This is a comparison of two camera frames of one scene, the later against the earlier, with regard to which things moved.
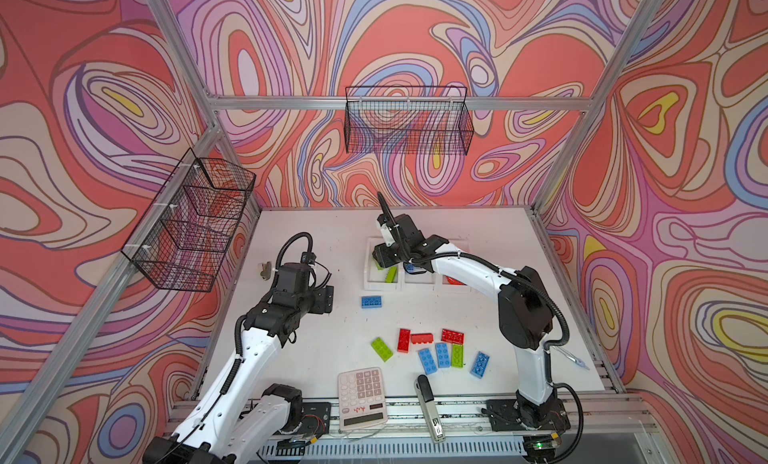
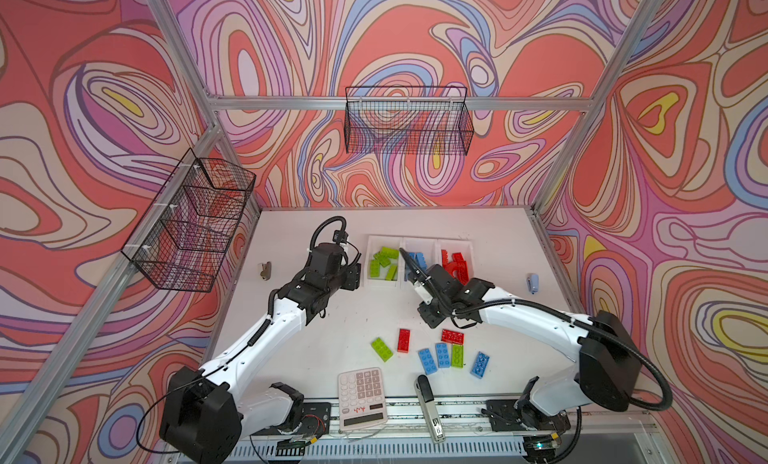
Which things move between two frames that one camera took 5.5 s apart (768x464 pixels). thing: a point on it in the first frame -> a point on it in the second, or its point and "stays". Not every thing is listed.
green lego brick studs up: (457, 355) stays
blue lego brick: (480, 364) stays
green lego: (390, 277) stays
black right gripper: (384, 258) -> (433, 319)
